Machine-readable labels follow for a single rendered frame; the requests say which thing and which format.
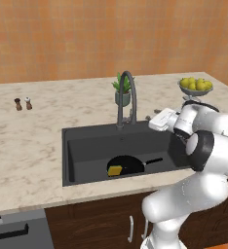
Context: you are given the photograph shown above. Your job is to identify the silver cupboard handle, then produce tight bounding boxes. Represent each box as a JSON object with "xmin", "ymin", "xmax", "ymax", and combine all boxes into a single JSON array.
[
  {"xmin": 127, "ymin": 215, "xmax": 135, "ymax": 244},
  {"xmin": 141, "ymin": 218, "xmax": 150, "ymax": 241}
]

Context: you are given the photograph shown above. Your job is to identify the dark grey arched tap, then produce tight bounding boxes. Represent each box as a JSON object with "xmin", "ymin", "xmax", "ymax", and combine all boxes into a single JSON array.
[{"xmin": 116, "ymin": 70, "xmax": 138, "ymax": 129}]

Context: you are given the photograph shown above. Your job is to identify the black frying pan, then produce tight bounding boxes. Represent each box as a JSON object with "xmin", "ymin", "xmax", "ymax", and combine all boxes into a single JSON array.
[{"xmin": 106, "ymin": 155, "xmax": 165, "ymax": 178}]

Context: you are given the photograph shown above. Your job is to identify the dark grey sink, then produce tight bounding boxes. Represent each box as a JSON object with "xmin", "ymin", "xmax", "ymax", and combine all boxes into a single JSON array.
[{"xmin": 61, "ymin": 121, "xmax": 198, "ymax": 188}]

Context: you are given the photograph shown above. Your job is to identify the grey fruit bowl on stand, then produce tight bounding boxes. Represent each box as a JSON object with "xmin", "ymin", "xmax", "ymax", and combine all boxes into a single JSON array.
[{"xmin": 177, "ymin": 80, "xmax": 214, "ymax": 102}]

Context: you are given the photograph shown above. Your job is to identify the brown pepper shaker dark cap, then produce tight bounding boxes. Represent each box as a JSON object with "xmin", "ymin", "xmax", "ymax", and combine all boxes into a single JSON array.
[{"xmin": 14, "ymin": 97, "xmax": 23, "ymax": 112}]

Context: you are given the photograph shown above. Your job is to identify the yellow sponge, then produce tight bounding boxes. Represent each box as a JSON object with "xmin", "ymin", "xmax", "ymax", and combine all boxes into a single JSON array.
[{"xmin": 107, "ymin": 164, "xmax": 124, "ymax": 177}]

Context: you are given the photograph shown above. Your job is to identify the black dishwasher handle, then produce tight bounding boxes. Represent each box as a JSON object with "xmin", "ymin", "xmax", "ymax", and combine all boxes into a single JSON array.
[{"xmin": 0, "ymin": 223, "xmax": 30, "ymax": 242}]

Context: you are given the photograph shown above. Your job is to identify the brown salt shaker white cap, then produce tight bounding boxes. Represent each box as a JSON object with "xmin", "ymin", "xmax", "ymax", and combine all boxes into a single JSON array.
[{"xmin": 24, "ymin": 95, "xmax": 34, "ymax": 111}]

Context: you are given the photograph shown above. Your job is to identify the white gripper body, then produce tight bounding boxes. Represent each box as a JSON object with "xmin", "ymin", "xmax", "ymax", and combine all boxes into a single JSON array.
[{"xmin": 147, "ymin": 107, "xmax": 180, "ymax": 132}]

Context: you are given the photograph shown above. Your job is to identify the green plant in grey pot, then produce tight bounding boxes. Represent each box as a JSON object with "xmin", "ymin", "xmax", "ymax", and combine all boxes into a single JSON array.
[{"xmin": 111, "ymin": 72, "xmax": 135, "ymax": 108}]

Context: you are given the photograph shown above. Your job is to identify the grey dishwasher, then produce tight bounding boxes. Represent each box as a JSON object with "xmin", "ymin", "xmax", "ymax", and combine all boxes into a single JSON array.
[{"xmin": 0, "ymin": 208, "xmax": 56, "ymax": 249}]

